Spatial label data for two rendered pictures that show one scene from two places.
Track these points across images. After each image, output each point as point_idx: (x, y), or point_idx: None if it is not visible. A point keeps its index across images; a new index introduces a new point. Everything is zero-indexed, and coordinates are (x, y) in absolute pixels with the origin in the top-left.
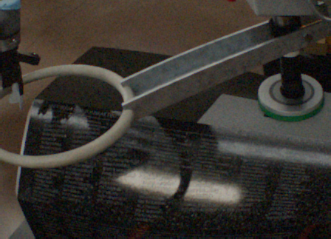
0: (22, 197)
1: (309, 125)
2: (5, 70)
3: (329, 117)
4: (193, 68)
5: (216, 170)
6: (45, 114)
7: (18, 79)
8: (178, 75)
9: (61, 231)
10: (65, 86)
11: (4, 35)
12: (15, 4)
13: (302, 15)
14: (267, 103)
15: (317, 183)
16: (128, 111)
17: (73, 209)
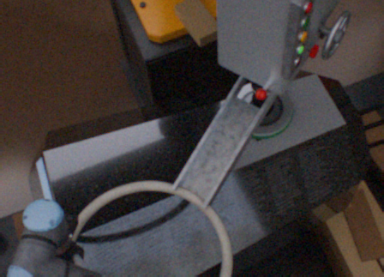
0: None
1: (299, 126)
2: (67, 260)
3: (306, 108)
4: (207, 146)
5: (253, 194)
6: (90, 243)
7: (79, 252)
8: (201, 158)
9: None
10: (81, 207)
11: (62, 241)
12: (61, 211)
13: None
14: (257, 132)
15: (335, 161)
16: (209, 207)
17: None
